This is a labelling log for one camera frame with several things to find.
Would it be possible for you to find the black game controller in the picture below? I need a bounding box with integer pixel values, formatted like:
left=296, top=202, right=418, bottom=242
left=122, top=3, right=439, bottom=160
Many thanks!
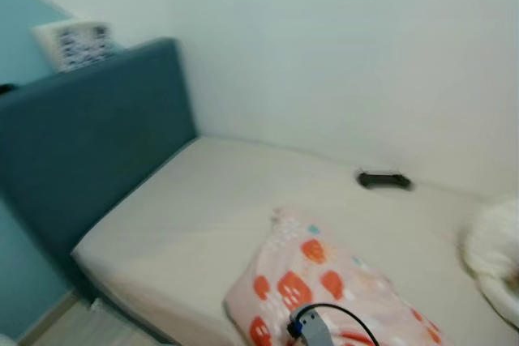
left=356, top=169, right=414, bottom=192

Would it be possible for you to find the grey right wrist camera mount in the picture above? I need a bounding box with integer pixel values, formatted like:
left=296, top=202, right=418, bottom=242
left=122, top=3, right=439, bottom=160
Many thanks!
left=289, top=308, right=337, bottom=346

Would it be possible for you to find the cream bed mattress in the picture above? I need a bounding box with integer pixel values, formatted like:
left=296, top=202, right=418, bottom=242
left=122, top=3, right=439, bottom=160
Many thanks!
left=71, top=135, right=519, bottom=346

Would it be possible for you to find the blue upholstered bed headboard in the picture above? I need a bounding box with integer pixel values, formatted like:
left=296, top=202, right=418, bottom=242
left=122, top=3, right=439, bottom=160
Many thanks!
left=0, top=36, right=199, bottom=300

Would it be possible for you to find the white box with dark print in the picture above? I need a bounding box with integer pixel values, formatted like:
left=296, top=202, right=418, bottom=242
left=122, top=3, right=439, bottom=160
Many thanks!
left=32, top=19, right=115, bottom=74

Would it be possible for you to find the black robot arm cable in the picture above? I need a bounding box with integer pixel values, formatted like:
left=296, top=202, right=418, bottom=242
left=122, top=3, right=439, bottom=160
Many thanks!
left=294, top=303, right=381, bottom=346

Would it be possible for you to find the pink strawberry print pillow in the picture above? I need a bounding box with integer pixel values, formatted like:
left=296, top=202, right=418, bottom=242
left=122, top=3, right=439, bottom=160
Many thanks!
left=223, top=206, right=444, bottom=346

